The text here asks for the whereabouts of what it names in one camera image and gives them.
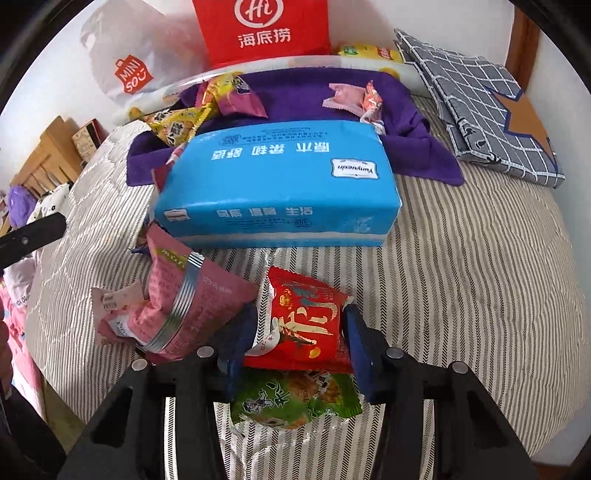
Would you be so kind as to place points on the red paper bag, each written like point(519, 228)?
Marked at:
point(263, 50)

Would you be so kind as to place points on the plaid cloth with star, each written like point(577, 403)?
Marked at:
point(480, 101)

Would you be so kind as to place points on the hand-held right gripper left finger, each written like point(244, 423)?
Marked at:
point(233, 350)

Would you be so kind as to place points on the clear plastic shopping bag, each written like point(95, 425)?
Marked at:
point(134, 55)

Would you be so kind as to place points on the pink printed bag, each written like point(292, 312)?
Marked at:
point(23, 350)

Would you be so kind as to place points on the blue tissue pack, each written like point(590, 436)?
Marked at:
point(277, 184)

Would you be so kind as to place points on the purple plush cloth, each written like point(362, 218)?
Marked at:
point(18, 203)

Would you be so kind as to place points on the brown wooden door frame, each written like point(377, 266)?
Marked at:
point(521, 46)

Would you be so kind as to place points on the wooden headboard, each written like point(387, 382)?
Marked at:
point(51, 147)

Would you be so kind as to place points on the yellow purple snack packet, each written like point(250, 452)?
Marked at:
point(240, 97)

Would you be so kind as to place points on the purple cloth tray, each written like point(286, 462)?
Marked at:
point(295, 97)

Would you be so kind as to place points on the patterned box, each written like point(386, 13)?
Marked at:
point(87, 138)

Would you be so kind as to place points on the white printed cloth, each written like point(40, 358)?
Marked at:
point(48, 201)

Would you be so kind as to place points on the long pink snack packet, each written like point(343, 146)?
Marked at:
point(371, 104)

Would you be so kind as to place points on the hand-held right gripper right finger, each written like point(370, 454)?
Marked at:
point(362, 355)

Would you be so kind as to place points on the yellow green packet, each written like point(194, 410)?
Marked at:
point(364, 50)

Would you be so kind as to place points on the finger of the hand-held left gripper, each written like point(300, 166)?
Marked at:
point(32, 237)

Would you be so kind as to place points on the green snack packet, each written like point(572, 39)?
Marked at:
point(286, 397)

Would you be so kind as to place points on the silver red snack packet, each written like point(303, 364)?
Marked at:
point(171, 159)

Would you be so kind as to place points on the small white red packet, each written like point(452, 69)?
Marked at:
point(115, 300)

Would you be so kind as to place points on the pink round candy packet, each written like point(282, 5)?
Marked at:
point(344, 97)

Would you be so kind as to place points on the blue snack packet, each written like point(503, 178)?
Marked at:
point(138, 250)

